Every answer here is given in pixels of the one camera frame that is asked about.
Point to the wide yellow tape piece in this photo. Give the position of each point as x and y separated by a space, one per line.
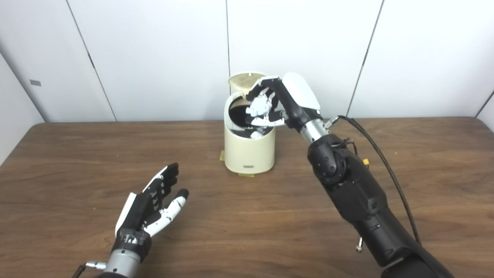
246 175

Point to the cream-colored bin body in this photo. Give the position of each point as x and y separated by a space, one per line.
249 154

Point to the cream round bin lid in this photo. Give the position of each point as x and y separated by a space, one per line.
243 81

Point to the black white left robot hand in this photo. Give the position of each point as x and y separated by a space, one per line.
135 216

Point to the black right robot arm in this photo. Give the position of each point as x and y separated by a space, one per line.
359 193

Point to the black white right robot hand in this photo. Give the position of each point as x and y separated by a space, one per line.
299 96

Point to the grey wall label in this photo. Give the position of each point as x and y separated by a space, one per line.
35 82

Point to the white paper ball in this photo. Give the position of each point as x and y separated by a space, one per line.
259 106

